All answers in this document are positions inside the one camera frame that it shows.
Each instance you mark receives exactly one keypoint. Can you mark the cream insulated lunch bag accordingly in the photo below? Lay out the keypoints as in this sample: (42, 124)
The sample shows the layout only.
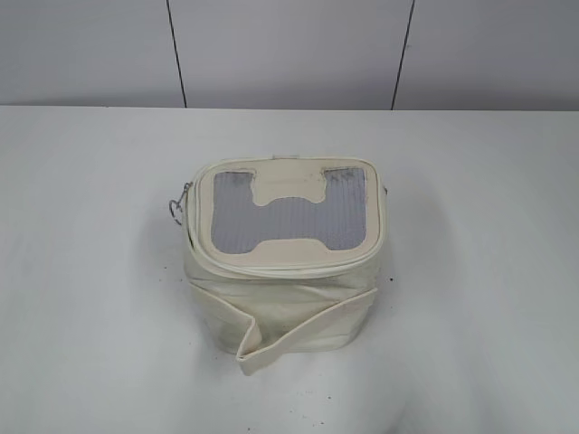
(283, 254)

